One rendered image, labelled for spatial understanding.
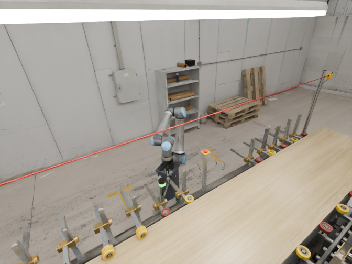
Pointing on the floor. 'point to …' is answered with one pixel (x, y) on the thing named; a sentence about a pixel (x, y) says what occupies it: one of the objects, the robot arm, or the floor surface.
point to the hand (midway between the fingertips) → (166, 175)
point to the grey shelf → (170, 87)
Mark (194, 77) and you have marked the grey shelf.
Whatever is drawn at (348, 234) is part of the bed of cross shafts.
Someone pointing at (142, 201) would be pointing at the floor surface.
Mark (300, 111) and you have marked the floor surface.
